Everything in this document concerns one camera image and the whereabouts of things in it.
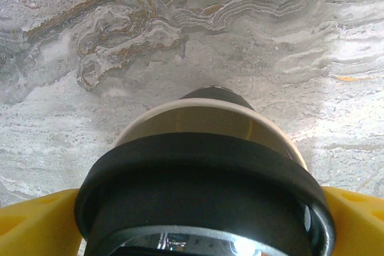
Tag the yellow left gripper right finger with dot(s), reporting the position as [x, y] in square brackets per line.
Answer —
[360, 226]

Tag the black plastic cup lid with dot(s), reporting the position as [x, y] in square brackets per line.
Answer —
[195, 196]

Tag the black patterned paper cup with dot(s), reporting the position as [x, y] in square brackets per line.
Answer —
[210, 118]

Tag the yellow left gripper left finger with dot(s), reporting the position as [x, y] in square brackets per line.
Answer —
[36, 226]

